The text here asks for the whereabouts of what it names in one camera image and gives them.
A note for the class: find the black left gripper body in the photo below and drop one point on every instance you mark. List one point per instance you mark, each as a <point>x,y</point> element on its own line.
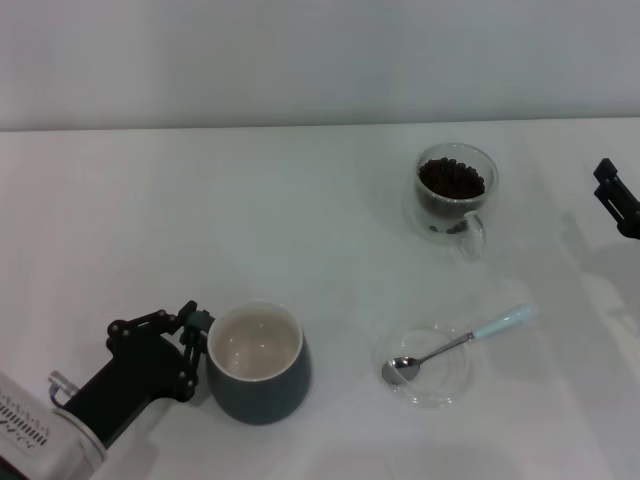
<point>125,375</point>

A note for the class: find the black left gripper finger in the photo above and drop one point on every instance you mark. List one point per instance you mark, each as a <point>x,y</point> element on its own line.
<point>150,319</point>
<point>190,365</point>

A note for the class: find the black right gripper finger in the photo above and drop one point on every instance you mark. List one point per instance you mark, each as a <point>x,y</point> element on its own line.
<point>607,171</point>
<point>625,215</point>

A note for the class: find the dark grey ceramic mug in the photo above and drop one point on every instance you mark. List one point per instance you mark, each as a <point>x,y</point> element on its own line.
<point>260,370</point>

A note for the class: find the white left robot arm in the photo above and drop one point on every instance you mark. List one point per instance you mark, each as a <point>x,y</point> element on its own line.
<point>30,430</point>

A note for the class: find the brown coffee beans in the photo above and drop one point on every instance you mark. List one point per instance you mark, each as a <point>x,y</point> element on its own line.
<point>452,177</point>

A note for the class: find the clear glass saucer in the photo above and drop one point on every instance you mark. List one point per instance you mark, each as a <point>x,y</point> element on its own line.
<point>440,385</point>

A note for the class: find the clear double-wall glass cup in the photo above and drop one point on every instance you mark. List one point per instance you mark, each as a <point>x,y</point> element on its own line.
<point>450,220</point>

